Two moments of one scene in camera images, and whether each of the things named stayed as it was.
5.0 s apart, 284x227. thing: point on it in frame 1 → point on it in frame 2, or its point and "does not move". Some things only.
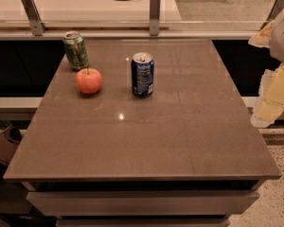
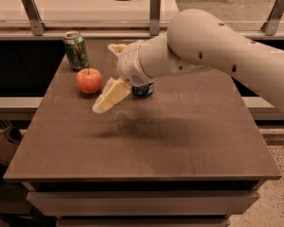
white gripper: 283,37 → 130,63
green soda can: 77,50 does not move
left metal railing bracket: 31,10 does not move
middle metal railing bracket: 154,13 does not move
